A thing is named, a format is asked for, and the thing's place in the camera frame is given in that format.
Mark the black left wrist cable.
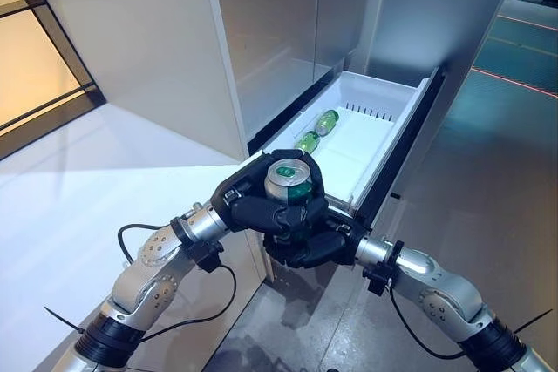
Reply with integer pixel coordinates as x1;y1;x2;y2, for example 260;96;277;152
117;223;239;347

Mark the light green drink can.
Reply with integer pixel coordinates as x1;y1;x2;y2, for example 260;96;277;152
294;130;322;153
314;109;340;137

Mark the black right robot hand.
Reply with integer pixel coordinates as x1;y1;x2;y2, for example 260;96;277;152
263;197;364;269

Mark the black framed window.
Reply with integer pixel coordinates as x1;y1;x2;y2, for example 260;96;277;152
0;0;106;159

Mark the silver fridge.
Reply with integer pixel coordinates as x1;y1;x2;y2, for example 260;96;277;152
211;0;527;281

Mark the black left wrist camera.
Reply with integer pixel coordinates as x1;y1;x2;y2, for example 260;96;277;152
191;239;224;274

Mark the green and silver drink can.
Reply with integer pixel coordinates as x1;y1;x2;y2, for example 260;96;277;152
264;159;316;207

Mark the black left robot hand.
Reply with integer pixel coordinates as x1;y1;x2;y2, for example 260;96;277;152
210;148;326;233

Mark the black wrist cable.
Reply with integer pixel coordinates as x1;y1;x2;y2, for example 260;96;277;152
389;280;466;361
117;223;239;347

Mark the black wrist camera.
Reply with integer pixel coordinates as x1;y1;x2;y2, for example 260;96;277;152
363;239;405;295
191;239;224;274

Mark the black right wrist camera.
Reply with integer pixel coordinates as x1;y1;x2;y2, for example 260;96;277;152
363;239;405;295

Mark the white fridge drawer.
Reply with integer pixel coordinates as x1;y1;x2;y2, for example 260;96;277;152
248;69;446;233

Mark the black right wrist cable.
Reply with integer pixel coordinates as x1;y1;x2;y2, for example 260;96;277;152
389;280;466;361

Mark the black zip tie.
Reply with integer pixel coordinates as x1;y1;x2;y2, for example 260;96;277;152
513;308;554;334
43;305;88;334

